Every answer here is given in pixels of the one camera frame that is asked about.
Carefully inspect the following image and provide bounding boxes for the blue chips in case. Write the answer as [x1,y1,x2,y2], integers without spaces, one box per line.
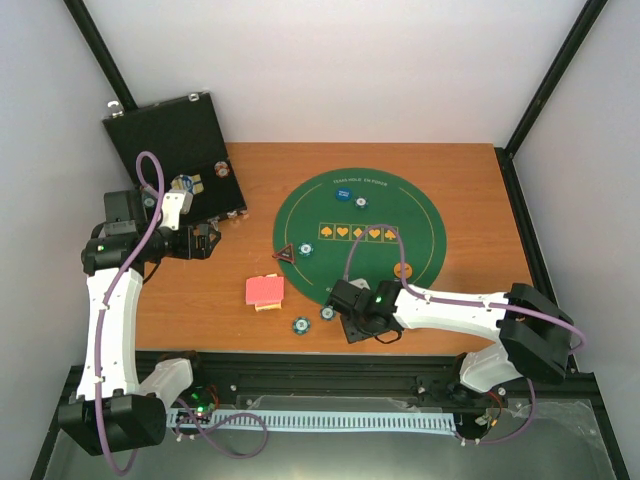
[171,174,204,195]

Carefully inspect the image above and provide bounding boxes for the black poker case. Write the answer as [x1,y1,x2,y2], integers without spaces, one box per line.
[103,91,248,225]

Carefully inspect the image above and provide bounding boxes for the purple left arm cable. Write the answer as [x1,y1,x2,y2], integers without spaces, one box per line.
[94,151,166,476]

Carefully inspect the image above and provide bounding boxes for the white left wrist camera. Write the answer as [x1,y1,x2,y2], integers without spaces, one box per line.
[158,189,193,231]

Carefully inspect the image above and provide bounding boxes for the red playing card deck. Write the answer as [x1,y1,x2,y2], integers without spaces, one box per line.
[245,274,284,312]

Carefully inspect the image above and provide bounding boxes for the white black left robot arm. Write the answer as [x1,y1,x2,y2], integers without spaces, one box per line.
[58,190,221,456]

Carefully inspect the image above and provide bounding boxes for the round green poker mat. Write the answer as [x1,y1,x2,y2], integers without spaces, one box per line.
[273,168,447,304]

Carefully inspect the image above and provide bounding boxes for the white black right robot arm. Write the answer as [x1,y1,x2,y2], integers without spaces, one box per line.
[327,280,579,393]

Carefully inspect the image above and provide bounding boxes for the orange big blind button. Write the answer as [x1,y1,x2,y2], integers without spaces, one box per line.
[393,262,413,279]

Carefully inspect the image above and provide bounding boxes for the blue small blind button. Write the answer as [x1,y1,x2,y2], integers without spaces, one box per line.
[334,187,353,202]

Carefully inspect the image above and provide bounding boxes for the red triangular dealer button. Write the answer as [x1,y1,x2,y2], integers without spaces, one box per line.
[272,243,295,264]

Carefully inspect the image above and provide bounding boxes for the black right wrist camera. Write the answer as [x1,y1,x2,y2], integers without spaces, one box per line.
[325,279,371,316]

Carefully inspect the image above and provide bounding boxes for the orange chip in case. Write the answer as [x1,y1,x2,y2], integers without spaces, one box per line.
[214,161,230,178]

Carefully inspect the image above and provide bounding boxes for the teal poker chip stack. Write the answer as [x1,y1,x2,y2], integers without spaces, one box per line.
[292,317,311,335]

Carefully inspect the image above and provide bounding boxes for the black aluminium frame rail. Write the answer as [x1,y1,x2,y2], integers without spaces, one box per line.
[30,351,630,479]

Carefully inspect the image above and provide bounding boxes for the light blue cable duct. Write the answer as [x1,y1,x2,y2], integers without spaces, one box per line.
[167,408,456,436]

